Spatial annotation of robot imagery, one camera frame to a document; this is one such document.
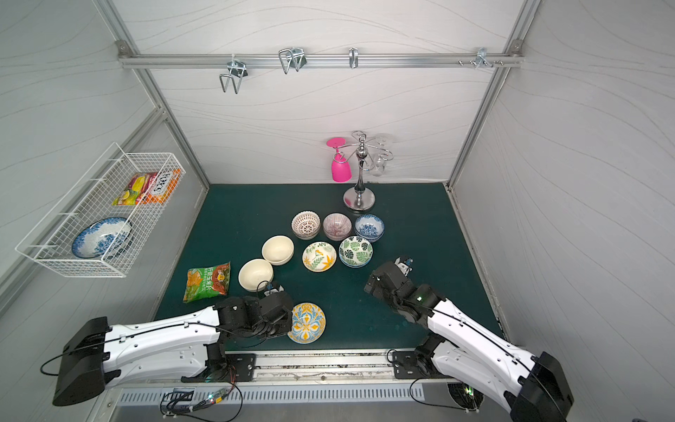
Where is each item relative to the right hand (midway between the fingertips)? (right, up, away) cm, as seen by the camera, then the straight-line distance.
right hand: (377, 284), depth 81 cm
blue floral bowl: (-1, +16, +21) cm, 26 cm away
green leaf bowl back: (-6, +8, +14) cm, 17 cm away
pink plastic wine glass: (-12, +39, +25) cm, 48 cm away
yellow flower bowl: (-20, +6, +14) cm, 25 cm away
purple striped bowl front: (-13, +16, +20) cm, 29 cm away
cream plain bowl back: (-35, +8, +15) cm, 39 cm away
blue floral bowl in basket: (-70, +17, -19) cm, 74 cm away
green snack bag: (-57, -1, +5) cm, 57 cm away
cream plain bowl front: (-42, +1, +9) cm, 43 cm away
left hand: (-25, -12, -5) cm, 28 cm away
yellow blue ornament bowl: (-22, -12, -1) cm, 25 cm away
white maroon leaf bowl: (-26, +17, +22) cm, 38 cm away
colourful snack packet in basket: (-66, +30, -8) cm, 73 cm away
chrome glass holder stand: (-3, +28, +33) cm, 44 cm away
